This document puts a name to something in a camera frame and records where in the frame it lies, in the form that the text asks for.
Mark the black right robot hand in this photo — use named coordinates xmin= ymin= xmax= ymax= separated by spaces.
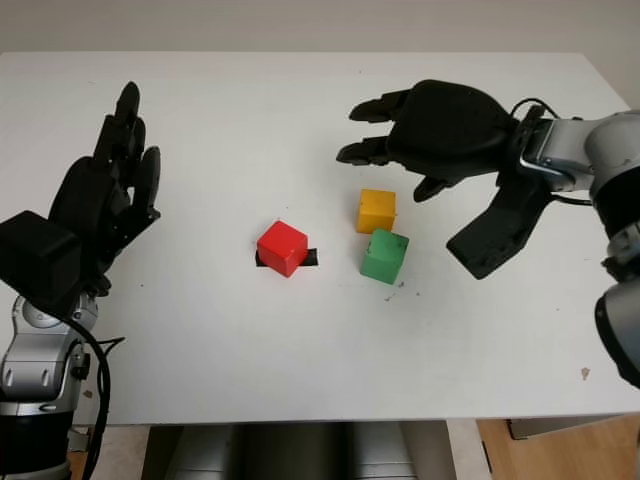
xmin=335 ymin=79 xmax=524 ymax=204

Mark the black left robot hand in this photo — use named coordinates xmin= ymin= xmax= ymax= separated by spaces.
xmin=47 ymin=81 xmax=163 ymax=299

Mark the yellow cube block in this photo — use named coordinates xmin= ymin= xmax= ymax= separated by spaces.
xmin=356 ymin=188 xmax=398 ymax=235

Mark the green cube block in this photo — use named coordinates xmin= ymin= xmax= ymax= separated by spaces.
xmin=359 ymin=228 xmax=410 ymax=286

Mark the red cube block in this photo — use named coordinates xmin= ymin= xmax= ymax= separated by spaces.
xmin=256 ymin=220 xmax=308 ymax=279

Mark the black tape strip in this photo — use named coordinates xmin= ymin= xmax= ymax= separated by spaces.
xmin=253 ymin=247 xmax=319 ymax=269

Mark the white table leg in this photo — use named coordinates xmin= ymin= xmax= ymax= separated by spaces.
xmin=444 ymin=419 xmax=484 ymax=480
xmin=107 ymin=424 xmax=151 ymax=480

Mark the grey metal bar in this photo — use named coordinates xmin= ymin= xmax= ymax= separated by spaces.
xmin=506 ymin=414 xmax=621 ymax=442

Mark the dark grey robot body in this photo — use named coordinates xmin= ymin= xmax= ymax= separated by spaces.
xmin=142 ymin=422 xmax=446 ymax=480

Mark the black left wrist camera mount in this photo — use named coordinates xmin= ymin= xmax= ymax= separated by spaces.
xmin=0 ymin=209 xmax=84 ymax=321

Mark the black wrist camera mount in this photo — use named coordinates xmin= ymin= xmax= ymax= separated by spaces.
xmin=445 ymin=107 xmax=554 ymax=281
xmin=0 ymin=209 xmax=84 ymax=321

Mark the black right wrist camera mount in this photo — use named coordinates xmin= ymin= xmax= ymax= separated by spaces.
xmin=445 ymin=107 xmax=554 ymax=281

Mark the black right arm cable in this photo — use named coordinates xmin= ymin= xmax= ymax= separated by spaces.
xmin=510 ymin=98 xmax=594 ymax=206

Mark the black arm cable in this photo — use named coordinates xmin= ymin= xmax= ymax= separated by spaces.
xmin=510 ymin=98 xmax=594 ymax=206
xmin=47 ymin=312 xmax=126 ymax=480

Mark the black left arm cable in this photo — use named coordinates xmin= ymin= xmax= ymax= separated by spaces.
xmin=47 ymin=312 xmax=126 ymax=480

